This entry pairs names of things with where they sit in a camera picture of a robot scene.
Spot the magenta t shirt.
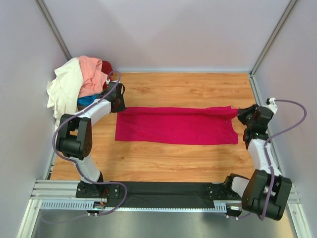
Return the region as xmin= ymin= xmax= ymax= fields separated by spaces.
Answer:
xmin=115 ymin=106 xmax=238 ymax=145

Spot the cream white t shirt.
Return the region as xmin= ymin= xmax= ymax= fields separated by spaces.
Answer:
xmin=47 ymin=58 xmax=83 ymax=127

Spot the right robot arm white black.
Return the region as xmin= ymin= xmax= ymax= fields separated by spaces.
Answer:
xmin=223 ymin=103 xmax=292 ymax=221

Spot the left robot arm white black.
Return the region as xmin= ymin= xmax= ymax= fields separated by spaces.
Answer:
xmin=54 ymin=81 xmax=126 ymax=199

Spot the light pink t shirt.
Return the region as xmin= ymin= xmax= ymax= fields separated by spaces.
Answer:
xmin=78 ymin=56 xmax=107 ymax=98

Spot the dark red t shirt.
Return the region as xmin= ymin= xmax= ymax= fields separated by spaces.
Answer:
xmin=101 ymin=60 xmax=113 ymax=75

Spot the blue t shirt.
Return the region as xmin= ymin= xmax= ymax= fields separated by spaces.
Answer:
xmin=77 ymin=94 xmax=99 ymax=107

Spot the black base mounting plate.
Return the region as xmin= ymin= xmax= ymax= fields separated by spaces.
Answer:
xmin=76 ymin=181 xmax=241 ymax=209

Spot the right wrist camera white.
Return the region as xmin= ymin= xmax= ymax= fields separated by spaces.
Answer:
xmin=265 ymin=98 xmax=278 ymax=114

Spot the right aluminium corner post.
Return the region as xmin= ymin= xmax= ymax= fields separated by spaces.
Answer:
xmin=249 ymin=0 xmax=299 ymax=76

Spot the aluminium corner post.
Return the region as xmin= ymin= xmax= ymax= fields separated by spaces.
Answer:
xmin=35 ymin=0 xmax=72 ymax=60
xmin=249 ymin=0 xmax=299 ymax=76

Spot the grey slotted cable duct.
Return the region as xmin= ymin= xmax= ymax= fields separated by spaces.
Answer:
xmin=39 ymin=200 xmax=227 ymax=213

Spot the aluminium front rail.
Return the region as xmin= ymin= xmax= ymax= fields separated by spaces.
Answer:
xmin=31 ymin=178 xmax=301 ymax=204

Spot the left aluminium corner post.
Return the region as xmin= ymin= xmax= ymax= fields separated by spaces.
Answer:
xmin=35 ymin=0 xmax=72 ymax=60

